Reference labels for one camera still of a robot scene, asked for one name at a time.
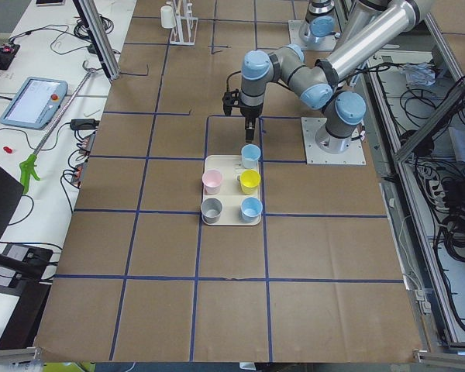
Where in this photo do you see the yellow cup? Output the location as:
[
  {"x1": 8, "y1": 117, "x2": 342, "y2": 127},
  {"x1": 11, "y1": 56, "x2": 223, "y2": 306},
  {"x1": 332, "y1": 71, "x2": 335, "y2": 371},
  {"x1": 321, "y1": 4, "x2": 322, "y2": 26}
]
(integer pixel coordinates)
[{"x1": 239, "y1": 169, "x2": 261, "y2": 195}]

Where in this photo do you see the white ikea cup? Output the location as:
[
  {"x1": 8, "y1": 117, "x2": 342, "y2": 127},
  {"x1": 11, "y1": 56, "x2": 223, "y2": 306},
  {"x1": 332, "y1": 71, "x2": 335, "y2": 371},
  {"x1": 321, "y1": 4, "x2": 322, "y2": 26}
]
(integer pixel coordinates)
[{"x1": 160, "y1": 5, "x2": 176, "y2": 29}]

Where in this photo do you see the white wire cup rack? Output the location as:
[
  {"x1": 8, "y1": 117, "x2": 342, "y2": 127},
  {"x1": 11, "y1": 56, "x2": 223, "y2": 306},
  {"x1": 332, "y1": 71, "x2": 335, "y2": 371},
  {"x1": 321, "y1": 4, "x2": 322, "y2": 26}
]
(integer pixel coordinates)
[{"x1": 165, "y1": 0, "x2": 198, "y2": 46}]

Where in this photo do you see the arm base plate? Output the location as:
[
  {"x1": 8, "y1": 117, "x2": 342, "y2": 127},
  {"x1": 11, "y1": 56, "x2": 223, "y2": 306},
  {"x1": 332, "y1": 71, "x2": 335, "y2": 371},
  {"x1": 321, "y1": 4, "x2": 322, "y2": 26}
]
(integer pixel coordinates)
[
  {"x1": 288, "y1": 20, "x2": 339, "y2": 52},
  {"x1": 301, "y1": 117, "x2": 367, "y2": 166}
]

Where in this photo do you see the light blue cup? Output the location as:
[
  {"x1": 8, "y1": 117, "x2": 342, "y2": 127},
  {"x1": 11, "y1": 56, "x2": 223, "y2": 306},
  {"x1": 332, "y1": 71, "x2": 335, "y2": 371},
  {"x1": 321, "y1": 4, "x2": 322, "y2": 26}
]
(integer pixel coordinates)
[{"x1": 241, "y1": 143, "x2": 261, "y2": 169}]

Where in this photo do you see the black power adapter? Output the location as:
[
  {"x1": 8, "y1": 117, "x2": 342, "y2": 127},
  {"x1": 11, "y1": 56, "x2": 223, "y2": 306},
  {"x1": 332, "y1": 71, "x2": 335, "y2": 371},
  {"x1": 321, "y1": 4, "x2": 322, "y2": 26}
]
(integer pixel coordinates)
[{"x1": 70, "y1": 119, "x2": 99, "y2": 131}]

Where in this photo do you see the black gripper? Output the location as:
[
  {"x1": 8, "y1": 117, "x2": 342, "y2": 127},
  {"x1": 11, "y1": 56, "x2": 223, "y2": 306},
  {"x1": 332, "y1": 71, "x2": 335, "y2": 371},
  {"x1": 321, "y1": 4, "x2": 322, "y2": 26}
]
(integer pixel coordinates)
[{"x1": 239, "y1": 102, "x2": 262, "y2": 143}]

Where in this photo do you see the grey cup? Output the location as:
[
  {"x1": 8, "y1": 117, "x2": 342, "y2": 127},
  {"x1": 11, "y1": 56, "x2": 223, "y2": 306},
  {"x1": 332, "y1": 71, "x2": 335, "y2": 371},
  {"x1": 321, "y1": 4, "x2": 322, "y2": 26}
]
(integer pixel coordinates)
[{"x1": 201, "y1": 198, "x2": 223, "y2": 225}]

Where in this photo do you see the pink cup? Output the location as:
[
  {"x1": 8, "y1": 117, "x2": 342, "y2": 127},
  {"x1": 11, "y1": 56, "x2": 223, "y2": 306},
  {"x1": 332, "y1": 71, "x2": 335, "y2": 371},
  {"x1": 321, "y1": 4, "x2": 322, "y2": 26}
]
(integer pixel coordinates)
[{"x1": 201, "y1": 169, "x2": 223, "y2": 195}]

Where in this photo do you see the green handled reach grabber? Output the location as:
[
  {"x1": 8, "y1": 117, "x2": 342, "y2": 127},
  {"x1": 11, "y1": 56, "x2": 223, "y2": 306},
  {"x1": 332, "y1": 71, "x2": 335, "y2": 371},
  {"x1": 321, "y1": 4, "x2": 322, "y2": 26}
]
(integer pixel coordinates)
[{"x1": 19, "y1": 61, "x2": 101, "y2": 195}]

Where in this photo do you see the cream plastic tray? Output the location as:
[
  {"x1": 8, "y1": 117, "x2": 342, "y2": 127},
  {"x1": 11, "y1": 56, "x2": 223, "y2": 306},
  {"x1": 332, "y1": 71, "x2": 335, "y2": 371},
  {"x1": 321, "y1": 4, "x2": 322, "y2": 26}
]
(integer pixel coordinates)
[{"x1": 202, "y1": 155, "x2": 262, "y2": 226}]

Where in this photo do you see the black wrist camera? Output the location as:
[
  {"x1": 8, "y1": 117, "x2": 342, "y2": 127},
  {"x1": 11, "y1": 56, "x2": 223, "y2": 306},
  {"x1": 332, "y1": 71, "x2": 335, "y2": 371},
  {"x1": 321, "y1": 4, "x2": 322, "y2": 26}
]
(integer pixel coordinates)
[{"x1": 222, "y1": 88, "x2": 240, "y2": 116}]

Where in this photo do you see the light blue cup tray corner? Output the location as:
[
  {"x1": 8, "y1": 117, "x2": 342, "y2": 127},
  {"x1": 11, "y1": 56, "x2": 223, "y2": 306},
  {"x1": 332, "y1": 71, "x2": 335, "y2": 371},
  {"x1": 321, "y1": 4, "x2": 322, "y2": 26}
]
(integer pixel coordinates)
[{"x1": 240, "y1": 197, "x2": 263, "y2": 222}]

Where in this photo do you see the aluminium frame post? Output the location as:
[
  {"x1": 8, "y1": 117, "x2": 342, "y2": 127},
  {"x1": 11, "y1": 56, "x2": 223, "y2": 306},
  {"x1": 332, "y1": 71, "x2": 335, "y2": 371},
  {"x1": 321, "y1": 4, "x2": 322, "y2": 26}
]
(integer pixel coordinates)
[{"x1": 73, "y1": 0, "x2": 120, "y2": 81}]

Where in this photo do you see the teach pendant tablet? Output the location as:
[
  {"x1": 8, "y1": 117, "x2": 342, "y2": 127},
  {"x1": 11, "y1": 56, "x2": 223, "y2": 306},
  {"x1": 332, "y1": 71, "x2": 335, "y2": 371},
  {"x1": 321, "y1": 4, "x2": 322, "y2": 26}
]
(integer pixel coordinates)
[{"x1": 0, "y1": 77, "x2": 68, "y2": 129}]

